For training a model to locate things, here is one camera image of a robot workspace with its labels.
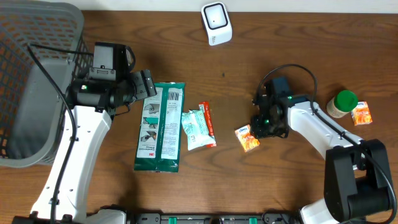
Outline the white cube barcode scanner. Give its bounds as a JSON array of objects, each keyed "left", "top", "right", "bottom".
[{"left": 201, "top": 1, "right": 233, "bottom": 46}]

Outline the black mounting rail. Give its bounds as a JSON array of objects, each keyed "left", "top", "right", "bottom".
[{"left": 131, "top": 212, "right": 301, "bottom": 224}]

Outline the red snack stick packet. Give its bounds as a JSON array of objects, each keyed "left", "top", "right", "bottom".
[{"left": 199, "top": 101, "right": 216, "bottom": 147}]

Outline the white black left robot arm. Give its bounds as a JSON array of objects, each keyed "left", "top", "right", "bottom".
[{"left": 12, "top": 42, "right": 157, "bottom": 224}]

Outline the green white 3M package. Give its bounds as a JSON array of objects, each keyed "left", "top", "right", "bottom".
[{"left": 134, "top": 83, "right": 185, "bottom": 173}]

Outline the white teal wipes packet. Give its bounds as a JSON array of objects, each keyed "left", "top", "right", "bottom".
[{"left": 182, "top": 110, "right": 216, "bottom": 151}]

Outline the grey plastic mesh basket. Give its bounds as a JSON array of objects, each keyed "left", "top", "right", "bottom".
[{"left": 1, "top": 1, "right": 93, "bottom": 168}]

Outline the green lid cream jar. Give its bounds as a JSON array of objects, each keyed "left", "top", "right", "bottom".
[{"left": 326, "top": 90, "right": 358, "bottom": 118}]

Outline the orange small box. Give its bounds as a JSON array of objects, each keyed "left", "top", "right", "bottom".
[
  {"left": 351, "top": 101, "right": 373, "bottom": 126},
  {"left": 234, "top": 124, "right": 260, "bottom": 152}
]

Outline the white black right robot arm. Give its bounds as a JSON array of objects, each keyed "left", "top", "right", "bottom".
[{"left": 251, "top": 77, "right": 397, "bottom": 223}]

